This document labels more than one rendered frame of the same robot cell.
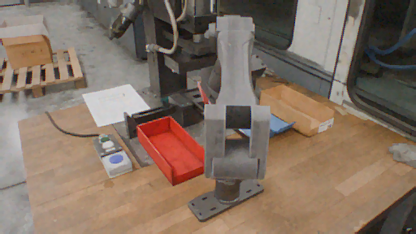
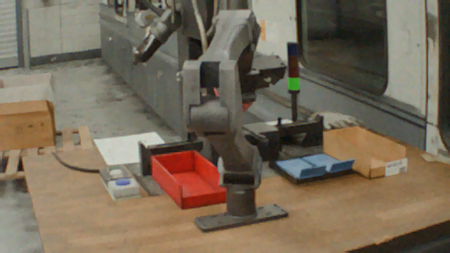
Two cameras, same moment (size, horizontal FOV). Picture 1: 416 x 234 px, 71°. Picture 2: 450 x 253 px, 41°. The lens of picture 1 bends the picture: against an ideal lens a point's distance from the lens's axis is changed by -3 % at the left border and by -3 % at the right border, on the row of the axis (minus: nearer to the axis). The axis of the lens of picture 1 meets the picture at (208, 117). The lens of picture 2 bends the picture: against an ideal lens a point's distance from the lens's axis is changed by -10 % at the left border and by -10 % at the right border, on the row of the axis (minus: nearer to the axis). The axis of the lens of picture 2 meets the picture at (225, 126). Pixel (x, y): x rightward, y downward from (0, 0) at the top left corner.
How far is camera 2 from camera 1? 0.77 m
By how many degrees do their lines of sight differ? 20
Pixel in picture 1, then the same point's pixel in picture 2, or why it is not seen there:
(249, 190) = (270, 213)
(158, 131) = (177, 168)
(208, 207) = (215, 221)
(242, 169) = (215, 115)
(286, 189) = (315, 216)
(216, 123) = (192, 72)
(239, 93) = (216, 54)
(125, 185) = (129, 206)
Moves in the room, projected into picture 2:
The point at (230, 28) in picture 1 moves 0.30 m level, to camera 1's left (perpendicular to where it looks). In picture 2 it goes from (228, 17) to (90, 23)
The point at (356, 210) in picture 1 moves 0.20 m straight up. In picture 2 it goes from (386, 229) to (391, 138)
